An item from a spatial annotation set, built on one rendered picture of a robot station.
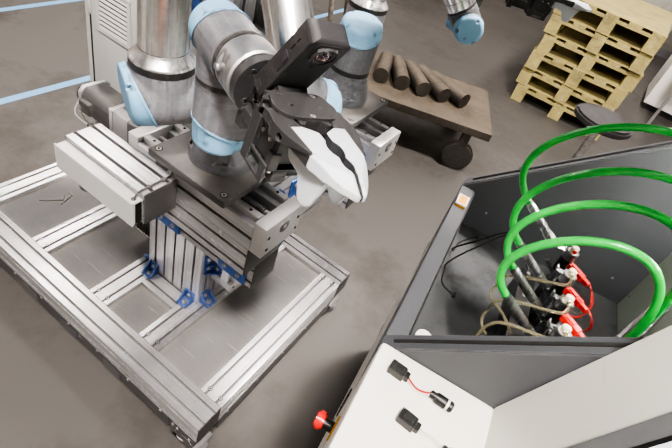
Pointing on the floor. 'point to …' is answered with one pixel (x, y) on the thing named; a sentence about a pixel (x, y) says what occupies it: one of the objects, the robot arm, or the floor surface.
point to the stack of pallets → (594, 51)
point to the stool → (591, 115)
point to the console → (586, 399)
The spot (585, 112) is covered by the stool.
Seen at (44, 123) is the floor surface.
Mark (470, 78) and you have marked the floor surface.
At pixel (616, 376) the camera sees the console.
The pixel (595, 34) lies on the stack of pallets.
